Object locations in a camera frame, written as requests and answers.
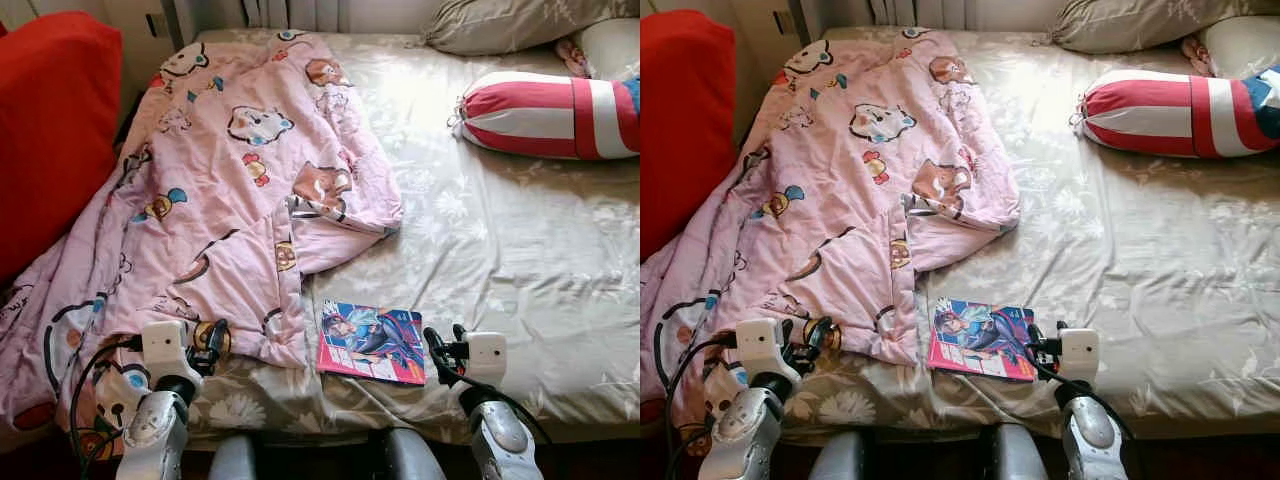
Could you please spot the beige floral bed sheet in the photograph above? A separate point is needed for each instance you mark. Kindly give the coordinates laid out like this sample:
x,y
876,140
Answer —
x,y
520,250
1140,250

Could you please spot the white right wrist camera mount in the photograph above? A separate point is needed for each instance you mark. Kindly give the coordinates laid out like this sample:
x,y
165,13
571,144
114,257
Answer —
x,y
1080,350
487,352

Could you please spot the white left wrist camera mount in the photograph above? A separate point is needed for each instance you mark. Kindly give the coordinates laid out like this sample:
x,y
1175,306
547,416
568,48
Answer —
x,y
163,342
758,342

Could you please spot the colourful comic book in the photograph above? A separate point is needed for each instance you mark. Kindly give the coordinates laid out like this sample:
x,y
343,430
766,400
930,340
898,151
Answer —
x,y
975,340
370,345

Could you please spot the grey pleated curtain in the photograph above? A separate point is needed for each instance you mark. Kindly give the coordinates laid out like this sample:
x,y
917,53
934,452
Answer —
x,y
900,10
290,10

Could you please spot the small cream pillow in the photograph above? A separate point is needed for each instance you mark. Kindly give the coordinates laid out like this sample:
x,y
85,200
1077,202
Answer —
x,y
1240,45
615,45

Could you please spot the large red cushion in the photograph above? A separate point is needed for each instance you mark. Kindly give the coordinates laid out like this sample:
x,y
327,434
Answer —
x,y
685,130
55,130

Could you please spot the red white striped bolster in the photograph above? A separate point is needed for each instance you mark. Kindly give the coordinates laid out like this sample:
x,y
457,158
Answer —
x,y
520,115
1140,112

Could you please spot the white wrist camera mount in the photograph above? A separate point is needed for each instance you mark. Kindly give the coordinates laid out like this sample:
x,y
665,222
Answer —
x,y
1080,350
487,352
758,342
163,342

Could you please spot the olive floral pillow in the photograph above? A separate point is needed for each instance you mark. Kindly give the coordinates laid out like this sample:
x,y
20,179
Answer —
x,y
520,25
1150,22

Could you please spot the wall socket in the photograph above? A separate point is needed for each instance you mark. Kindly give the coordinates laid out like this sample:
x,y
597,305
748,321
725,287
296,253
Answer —
x,y
158,25
783,22

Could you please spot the small pink cloth item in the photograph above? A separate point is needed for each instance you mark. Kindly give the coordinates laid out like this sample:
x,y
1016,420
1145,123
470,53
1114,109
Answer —
x,y
1195,52
572,55

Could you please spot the grey left robot leg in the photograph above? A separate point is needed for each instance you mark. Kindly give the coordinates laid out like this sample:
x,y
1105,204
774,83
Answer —
x,y
840,460
235,460

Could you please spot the pink cartoon print blanket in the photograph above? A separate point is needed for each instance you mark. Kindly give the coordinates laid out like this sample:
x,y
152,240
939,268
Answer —
x,y
850,180
220,180

